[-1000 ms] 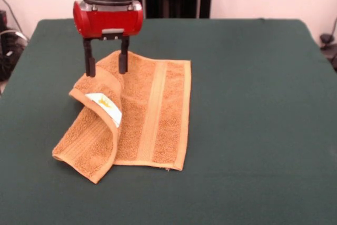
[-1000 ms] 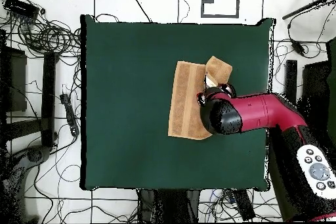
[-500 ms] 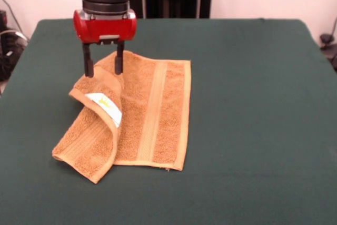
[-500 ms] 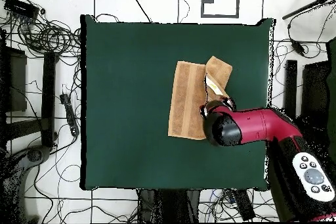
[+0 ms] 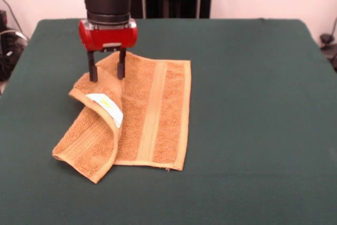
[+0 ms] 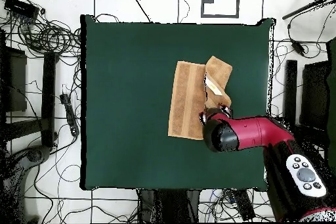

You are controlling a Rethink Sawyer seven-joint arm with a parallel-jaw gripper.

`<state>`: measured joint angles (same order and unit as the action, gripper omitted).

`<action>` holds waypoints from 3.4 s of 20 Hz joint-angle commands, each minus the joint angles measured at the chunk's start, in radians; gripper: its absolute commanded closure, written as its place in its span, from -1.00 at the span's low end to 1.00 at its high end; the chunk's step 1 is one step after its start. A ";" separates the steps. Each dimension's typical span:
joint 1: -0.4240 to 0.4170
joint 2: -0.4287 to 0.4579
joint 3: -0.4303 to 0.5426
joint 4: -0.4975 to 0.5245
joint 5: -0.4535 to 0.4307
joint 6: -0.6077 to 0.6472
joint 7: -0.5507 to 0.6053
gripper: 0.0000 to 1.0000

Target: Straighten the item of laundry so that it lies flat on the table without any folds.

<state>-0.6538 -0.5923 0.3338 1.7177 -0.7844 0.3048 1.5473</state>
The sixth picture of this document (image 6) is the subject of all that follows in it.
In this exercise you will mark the tan terry towel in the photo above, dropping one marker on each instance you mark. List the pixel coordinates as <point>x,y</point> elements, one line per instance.
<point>187,103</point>

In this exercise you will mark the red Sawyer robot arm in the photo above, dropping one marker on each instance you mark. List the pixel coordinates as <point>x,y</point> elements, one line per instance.
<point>252,132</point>

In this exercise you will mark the dark flat panel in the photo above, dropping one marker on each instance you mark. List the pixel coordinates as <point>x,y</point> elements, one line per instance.
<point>315,92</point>
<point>15,82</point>

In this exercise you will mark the dark green table cloth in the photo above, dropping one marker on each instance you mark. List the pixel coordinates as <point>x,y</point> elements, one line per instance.
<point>131,76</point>

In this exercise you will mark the black stand leg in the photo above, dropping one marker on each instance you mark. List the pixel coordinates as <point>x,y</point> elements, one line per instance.
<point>290,90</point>
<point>48,98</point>

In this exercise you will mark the black power strip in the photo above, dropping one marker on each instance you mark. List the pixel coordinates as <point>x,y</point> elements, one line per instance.
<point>69,113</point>
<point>244,205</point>

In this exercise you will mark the black power adapter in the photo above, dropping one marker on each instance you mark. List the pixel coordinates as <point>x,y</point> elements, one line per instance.
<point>298,47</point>

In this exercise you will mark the black tripod pole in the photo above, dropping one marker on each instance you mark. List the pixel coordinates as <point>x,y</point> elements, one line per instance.
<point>302,10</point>

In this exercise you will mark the black swivel chair base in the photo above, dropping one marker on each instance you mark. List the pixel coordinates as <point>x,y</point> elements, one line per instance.
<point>35,154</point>

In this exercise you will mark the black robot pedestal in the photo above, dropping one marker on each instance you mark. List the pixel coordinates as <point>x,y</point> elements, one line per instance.
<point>170,205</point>

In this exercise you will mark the grey rectangular floor frame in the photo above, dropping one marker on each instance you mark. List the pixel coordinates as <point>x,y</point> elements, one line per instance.
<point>202,8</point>

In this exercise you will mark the black network switch box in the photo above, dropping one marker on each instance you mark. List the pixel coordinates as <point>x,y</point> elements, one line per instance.
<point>21,7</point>

